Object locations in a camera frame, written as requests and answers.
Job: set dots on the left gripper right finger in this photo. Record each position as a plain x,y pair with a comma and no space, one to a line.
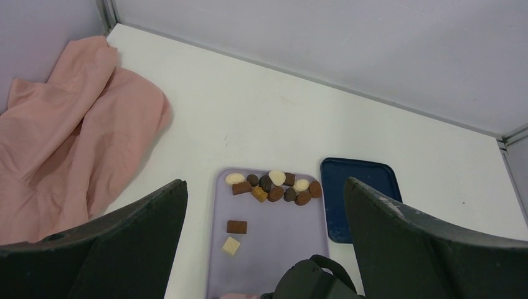
405,253

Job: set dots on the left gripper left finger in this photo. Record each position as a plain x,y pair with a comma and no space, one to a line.
127,253

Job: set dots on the dark blue box lid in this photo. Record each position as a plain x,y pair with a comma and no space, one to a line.
334,173

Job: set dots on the lilac tray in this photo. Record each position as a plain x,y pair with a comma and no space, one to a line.
279,234

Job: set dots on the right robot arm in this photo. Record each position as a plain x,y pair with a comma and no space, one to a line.
316,277

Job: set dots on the white ridged block chocolate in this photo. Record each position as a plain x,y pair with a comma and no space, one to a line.
230,246

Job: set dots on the brown bar chocolate lower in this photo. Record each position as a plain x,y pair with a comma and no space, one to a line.
236,227

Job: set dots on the brown bar chocolate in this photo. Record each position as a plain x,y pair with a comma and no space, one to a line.
236,227
241,188

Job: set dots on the brown oval chocolate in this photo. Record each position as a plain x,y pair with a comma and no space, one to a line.
315,189

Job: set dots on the brown leaf chocolate lower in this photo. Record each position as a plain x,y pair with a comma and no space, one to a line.
303,198

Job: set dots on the brown leaf chocolate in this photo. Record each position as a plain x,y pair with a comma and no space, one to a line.
275,194
303,198

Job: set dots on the white swirl chocolate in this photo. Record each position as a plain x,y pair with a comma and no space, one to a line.
301,185

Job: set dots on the white oval chocolate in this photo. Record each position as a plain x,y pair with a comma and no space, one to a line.
234,178

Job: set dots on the dark small chocolate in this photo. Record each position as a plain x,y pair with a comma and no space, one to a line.
290,194

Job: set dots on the brown square chocolate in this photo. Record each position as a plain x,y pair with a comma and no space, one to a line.
290,179

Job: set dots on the caramel ridged chocolate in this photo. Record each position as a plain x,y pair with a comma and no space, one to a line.
259,194

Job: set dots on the dark round chocolate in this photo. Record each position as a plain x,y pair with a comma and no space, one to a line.
253,180

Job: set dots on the white heart chocolate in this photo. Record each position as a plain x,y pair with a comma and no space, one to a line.
277,177

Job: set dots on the dark ribbed chocolate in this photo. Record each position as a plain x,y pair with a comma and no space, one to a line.
265,183

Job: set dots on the pink cloth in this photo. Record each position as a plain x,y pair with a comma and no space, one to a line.
70,146

